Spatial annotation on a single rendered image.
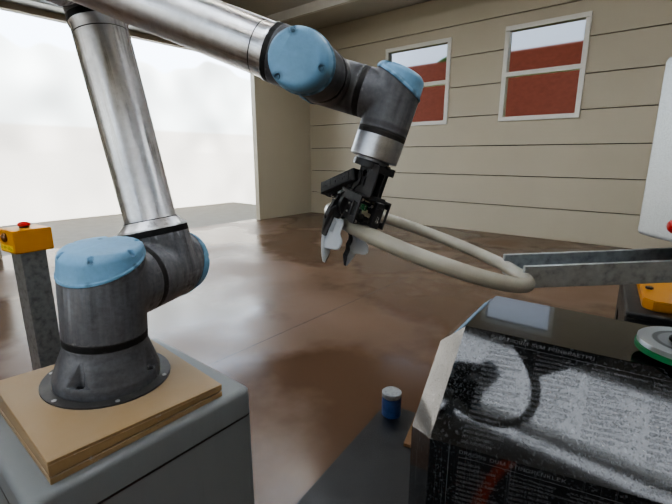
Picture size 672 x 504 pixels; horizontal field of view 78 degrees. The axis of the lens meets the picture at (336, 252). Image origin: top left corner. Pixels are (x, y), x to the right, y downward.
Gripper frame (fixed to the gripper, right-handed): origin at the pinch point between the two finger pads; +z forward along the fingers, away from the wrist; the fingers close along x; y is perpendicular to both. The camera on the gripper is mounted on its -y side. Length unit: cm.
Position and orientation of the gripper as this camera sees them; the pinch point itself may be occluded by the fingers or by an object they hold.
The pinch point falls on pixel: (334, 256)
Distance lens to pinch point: 83.1
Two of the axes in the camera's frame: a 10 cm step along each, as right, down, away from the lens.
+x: 8.2, 1.4, 5.5
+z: -3.1, 9.3, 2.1
